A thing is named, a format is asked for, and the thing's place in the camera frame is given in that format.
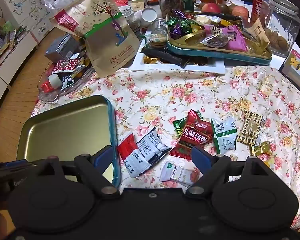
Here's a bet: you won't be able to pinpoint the floral tablecloth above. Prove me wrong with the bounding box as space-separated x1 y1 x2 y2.
30 65 300 230

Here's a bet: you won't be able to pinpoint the clear plastic cookie jar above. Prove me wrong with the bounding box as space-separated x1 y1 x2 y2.
147 19 168 39

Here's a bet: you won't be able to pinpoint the white cartoon-print drawers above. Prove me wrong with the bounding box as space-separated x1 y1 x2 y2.
0 0 57 43

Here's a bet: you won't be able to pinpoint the gold patterned snack packet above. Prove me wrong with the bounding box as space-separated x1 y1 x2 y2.
236 110 265 146

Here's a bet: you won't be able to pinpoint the white rectangular plate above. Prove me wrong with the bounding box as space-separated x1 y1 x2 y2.
131 27 227 75

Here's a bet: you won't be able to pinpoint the white green-label strip packet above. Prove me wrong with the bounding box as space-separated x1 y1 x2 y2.
159 161 201 188

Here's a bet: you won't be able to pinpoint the small gold candy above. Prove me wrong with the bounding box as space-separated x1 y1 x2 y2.
250 141 272 157

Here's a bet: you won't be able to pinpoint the white bottle with red cap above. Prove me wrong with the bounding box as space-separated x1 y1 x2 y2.
40 74 62 93

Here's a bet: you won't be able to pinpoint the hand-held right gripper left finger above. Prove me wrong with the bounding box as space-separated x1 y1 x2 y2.
41 145 120 198

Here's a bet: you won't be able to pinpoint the clear cookie pack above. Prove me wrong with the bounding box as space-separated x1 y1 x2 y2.
145 34 168 49

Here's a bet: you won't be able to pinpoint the white green snack packet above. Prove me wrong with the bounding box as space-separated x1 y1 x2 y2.
210 116 238 155

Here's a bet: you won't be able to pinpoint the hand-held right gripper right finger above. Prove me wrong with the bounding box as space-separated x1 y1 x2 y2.
186 145 272 196

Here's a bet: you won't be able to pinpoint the cartoon picture book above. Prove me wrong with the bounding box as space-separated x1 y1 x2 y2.
279 49 300 87

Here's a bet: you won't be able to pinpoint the yellow silver candy wrapper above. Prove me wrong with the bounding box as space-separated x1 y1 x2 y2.
262 155 278 169

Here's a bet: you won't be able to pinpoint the red cylindrical canister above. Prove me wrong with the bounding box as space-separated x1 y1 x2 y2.
249 0 270 25

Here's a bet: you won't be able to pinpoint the glass jar with wooden lid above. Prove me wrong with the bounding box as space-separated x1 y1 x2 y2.
157 0 183 19

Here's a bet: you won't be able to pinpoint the red white snack packet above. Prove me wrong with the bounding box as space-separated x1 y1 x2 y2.
117 133 152 179

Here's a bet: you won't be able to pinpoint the gold tin tray with snacks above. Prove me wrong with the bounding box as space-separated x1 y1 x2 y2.
165 11 273 67

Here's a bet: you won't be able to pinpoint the red patterned snack packet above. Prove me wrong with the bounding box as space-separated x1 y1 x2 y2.
52 58 84 73

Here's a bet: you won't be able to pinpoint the black snack bar packet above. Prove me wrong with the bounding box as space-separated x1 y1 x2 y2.
140 47 190 68

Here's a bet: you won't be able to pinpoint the green foil candy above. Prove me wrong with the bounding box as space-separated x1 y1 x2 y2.
172 119 188 138

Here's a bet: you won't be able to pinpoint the purple foil candy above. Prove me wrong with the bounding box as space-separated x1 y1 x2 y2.
170 22 184 39

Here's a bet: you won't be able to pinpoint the orange red packet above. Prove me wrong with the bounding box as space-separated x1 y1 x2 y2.
111 0 132 7

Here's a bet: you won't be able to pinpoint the large red candy packet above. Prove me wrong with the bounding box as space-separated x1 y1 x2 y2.
169 109 213 160

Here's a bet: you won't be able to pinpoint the white lidded jar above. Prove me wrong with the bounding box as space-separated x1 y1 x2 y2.
140 7 157 27

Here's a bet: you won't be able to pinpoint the white black-text snack packet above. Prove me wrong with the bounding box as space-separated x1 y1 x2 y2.
136 127 172 167

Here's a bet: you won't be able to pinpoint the pink snack packet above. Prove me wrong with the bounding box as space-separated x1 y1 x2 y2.
204 24 248 53

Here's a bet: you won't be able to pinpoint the large clear jar with nuts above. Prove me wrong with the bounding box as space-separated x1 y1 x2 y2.
264 0 300 57

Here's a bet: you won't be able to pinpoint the clear dark dried-fruit packet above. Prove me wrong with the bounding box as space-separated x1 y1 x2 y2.
200 34 229 48

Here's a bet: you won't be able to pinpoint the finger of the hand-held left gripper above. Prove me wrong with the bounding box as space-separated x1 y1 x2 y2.
0 161 35 170

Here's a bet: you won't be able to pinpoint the clear glass plate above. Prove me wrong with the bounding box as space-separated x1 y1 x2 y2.
37 64 98 103

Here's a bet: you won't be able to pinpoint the clear glass jar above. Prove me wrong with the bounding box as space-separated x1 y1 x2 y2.
119 5 135 24

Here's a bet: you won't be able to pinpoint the grey cardboard box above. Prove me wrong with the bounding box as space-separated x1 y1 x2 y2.
44 34 80 62

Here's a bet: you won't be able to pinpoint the brown tree-print paper bag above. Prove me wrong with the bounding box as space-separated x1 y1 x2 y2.
49 0 142 78

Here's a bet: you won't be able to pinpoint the white low cabinet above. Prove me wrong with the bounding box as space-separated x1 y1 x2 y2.
0 31 39 123

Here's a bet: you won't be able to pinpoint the brown paper snack packet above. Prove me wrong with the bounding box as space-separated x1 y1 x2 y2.
245 19 270 49

